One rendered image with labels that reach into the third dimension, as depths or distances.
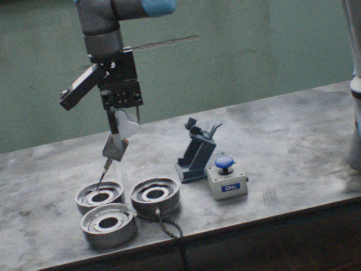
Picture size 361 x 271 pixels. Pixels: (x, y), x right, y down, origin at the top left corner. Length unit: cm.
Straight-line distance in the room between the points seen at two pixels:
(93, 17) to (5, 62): 170
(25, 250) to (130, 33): 170
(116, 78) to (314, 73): 197
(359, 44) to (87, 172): 73
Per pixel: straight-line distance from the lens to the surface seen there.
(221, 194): 113
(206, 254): 140
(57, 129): 280
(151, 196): 116
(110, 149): 115
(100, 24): 104
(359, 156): 119
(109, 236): 103
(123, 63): 108
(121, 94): 109
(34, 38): 267
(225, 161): 112
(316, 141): 134
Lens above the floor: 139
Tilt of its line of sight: 24 degrees down
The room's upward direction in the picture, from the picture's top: 10 degrees counter-clockwise
